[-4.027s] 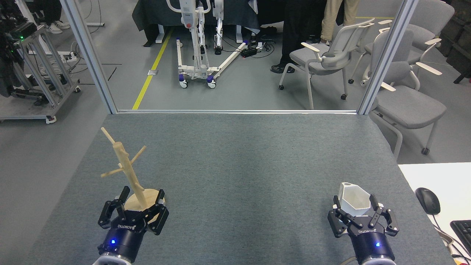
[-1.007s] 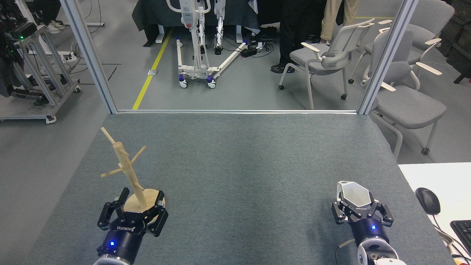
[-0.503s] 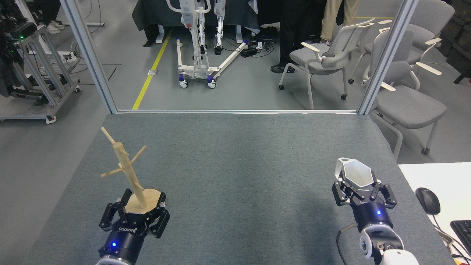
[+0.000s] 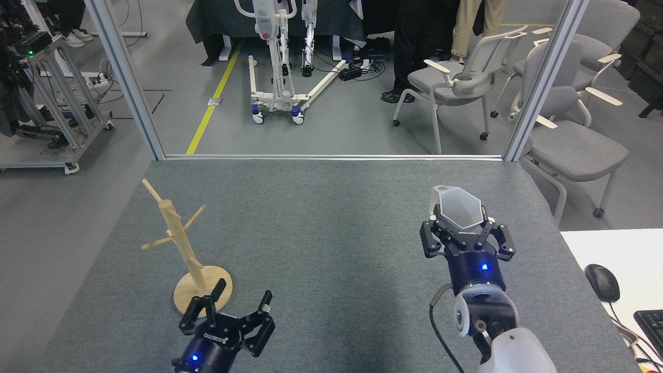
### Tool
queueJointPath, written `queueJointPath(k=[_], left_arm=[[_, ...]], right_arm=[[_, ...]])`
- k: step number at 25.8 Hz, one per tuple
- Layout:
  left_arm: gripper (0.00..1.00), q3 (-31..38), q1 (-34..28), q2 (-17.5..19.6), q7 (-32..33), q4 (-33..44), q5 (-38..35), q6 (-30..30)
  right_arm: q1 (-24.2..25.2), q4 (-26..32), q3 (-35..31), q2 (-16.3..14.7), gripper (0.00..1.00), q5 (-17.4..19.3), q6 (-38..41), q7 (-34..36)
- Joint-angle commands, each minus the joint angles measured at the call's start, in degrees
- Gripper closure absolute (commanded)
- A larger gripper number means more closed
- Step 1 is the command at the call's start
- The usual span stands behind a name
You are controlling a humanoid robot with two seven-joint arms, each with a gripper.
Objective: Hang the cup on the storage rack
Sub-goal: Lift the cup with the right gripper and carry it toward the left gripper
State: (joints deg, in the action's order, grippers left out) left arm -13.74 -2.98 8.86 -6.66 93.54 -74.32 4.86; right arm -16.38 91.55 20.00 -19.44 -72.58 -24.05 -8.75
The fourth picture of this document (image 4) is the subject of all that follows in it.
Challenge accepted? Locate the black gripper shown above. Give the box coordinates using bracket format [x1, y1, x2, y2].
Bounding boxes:
[420, 205, 516, 296]
[172, 278, 276, 373]

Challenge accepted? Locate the white faceted cup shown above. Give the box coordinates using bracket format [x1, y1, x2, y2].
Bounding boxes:
[430, 185, 483, 235]

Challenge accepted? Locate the wooden cup rack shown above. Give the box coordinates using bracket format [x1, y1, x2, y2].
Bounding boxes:
[141, 179, 234, 318]

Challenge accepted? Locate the black computer mouse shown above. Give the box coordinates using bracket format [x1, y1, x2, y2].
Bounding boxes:
[584, 264, 621, 303]

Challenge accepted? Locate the grey chair with white armrests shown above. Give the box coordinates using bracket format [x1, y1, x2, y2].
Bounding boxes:
[489, 0, 641, 121]
[392, 25, 529, 155]
[510, 40, 630, 219]

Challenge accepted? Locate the white desk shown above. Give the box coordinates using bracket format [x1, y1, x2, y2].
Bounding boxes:
[560, 228, 663, 373]

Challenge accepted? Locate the black keyboard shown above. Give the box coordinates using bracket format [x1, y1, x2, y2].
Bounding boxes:
[633, 309, 663, 358]

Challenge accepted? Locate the person in black trousers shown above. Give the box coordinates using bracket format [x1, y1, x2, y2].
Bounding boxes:
[381, 0, 462, 104]

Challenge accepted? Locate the person in beige trousers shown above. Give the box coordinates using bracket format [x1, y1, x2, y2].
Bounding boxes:
[450, 0, 506, 64]

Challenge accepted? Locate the black cabinet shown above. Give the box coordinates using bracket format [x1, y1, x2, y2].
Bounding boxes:
[619, 0, 663, 118]

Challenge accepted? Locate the white stand on wheels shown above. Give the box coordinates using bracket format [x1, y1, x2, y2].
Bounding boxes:
[233, 0, 351, 125]

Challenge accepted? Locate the table with black cloth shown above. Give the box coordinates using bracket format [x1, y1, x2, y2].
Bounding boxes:
[185, 0, 366, 66]

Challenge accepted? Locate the person with white shoes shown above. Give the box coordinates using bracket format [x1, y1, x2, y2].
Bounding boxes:
[49, 0, 95, 48]

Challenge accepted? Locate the silver post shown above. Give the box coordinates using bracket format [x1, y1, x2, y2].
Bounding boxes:
[83, 0, 166, 161]
[502, 0, 591, 162]

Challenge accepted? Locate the black mouse cable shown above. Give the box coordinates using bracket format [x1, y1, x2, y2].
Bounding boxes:
[607, 300, 663, 366]

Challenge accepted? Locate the metal frame cart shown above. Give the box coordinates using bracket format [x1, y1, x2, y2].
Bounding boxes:
[0, 31, 114, 175]

